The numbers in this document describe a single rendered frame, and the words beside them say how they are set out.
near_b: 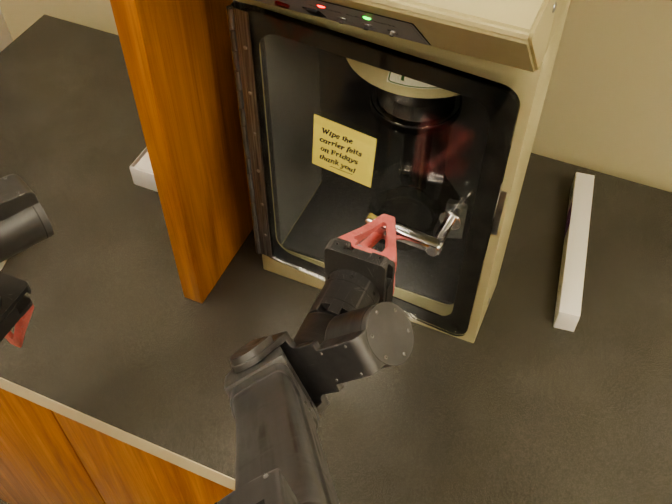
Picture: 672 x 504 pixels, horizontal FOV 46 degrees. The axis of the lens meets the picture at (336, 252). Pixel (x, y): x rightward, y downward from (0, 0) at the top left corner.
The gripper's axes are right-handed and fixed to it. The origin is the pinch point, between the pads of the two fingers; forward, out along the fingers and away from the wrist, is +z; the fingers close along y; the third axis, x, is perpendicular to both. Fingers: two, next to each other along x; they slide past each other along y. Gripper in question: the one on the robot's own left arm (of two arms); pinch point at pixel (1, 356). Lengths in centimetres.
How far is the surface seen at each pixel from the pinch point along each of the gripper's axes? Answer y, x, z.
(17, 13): 76, 66, 20
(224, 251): 31.6, -9.2, 11.9
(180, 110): 27.8, -9.0, -16.9
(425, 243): 25.4, -39.5, -11.2
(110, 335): 14.8, -0.4, 15.7
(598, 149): 77, -54, 13
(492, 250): 33, -46, -4
